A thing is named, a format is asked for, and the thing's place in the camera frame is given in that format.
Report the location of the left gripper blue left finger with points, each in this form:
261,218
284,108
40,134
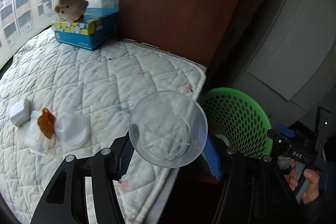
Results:
124,158

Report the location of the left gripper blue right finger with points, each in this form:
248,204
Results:
213,159

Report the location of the clear plastic cup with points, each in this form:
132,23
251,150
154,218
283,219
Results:
168,129

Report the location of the clear domed plastic lid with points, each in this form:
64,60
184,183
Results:
72,130

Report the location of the white tissue pack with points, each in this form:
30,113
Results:
20,112

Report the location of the green plastic waste basket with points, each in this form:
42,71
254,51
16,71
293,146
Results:
240,119

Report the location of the white quilted mattress pad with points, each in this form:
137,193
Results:
103,85

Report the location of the white wardrobe cabinet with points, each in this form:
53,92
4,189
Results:
288,63

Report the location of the blue yellow tissue box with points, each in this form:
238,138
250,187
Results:
97,25

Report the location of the beige plush toy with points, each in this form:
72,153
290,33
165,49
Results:
71,10

